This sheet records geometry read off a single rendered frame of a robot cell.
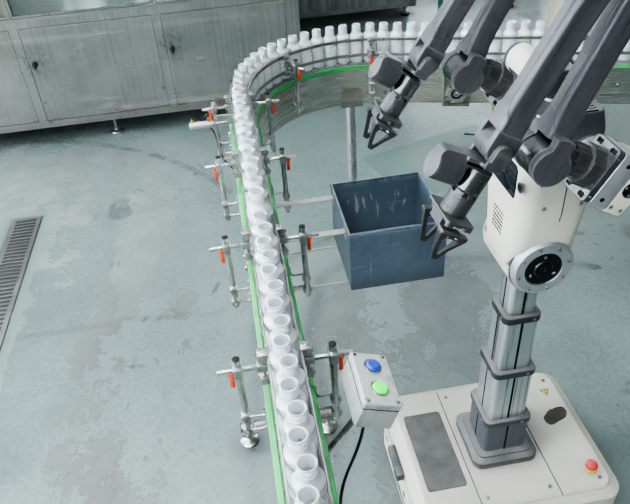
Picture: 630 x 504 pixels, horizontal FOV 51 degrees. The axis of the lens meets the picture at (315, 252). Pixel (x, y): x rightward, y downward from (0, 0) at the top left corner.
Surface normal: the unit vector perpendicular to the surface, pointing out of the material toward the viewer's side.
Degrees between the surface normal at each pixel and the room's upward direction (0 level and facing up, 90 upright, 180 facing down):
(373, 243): 90
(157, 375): 0
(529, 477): 0
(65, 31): 90
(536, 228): 101
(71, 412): 0
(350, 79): 90
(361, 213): 90
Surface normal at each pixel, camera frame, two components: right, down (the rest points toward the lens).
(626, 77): -0.15, 0.61
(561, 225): 0.17, 0.72
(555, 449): -0.06, -0.80
